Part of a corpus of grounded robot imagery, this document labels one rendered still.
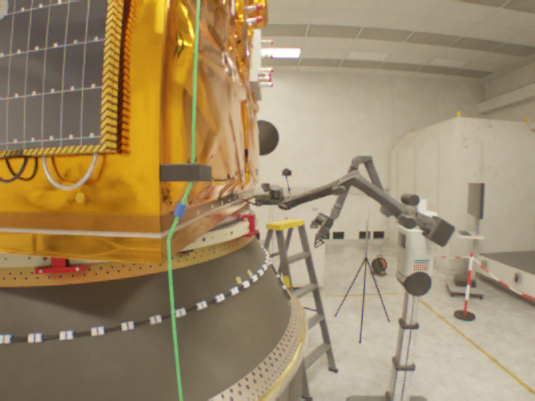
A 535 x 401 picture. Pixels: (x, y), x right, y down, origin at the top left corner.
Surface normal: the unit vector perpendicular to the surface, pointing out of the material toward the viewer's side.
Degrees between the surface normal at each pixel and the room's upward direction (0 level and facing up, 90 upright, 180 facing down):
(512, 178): 90
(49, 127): 90
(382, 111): 90
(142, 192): 93
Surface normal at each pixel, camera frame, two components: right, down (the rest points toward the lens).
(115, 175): -0.07, 0.08
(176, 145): 0.75, 0.06
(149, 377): 0.53, -0.42
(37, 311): 0.30, -0.41
